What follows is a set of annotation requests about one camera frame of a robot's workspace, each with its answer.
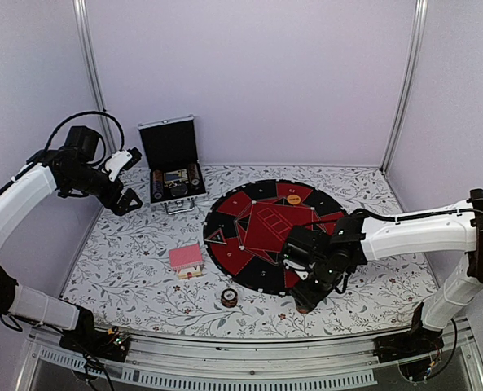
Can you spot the red playing card deck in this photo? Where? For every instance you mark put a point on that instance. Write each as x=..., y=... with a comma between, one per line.
x=185, y=257

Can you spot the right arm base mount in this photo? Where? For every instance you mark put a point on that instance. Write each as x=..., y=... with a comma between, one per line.
x=408, y=345

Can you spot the blue card deck in case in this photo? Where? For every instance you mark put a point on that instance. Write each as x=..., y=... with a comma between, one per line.
x=176, y=176

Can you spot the orange big blind button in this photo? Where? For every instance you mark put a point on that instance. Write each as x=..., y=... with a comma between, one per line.
x=294, y=199

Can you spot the aluminium frame post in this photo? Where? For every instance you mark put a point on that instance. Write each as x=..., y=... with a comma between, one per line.
x=107, y=125
x=416, y=41

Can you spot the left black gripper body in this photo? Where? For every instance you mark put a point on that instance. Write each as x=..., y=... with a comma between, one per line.
x=88, y=177

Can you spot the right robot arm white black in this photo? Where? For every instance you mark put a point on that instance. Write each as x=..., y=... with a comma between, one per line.
x=458, y=227

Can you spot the round red black poker mat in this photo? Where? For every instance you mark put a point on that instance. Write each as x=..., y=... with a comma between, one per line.
x=256, y=219

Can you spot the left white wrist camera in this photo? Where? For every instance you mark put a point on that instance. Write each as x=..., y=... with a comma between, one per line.
x=121, y=160

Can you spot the dark red chip stack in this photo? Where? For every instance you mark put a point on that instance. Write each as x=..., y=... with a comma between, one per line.
x=229, y=298

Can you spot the triangular all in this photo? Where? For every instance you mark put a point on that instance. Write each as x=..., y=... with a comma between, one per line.
x=217, y=237

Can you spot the floral white table cloth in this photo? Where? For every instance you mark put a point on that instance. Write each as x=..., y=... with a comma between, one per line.
x=123, y=274

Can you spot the aluminium poker case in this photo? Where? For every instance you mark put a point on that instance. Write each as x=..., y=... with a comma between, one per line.
x=170, y=145

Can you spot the front aluminium rail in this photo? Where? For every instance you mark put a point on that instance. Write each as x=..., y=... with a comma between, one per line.
x=169, y=362

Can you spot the right chip row in case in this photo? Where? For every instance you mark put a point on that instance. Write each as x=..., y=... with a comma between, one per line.
x=194, y=175

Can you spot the black dealer button in case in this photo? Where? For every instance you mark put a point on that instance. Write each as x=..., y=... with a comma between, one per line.
x=179, y=190

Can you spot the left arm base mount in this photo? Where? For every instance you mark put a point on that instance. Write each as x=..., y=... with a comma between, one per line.
x=112, y=344

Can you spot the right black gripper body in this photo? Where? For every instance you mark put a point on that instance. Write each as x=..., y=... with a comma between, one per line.
x=326, y=279

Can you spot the right aluminium frame post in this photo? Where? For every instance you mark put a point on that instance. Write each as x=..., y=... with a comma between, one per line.
x=416, y=41

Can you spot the left aluminium frame post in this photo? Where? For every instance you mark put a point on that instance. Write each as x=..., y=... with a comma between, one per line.
x=107, y=125

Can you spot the playing card box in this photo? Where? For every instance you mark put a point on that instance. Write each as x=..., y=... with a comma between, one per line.
x=189, y=272

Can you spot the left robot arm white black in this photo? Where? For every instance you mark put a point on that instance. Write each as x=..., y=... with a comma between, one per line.
x=71, y=170

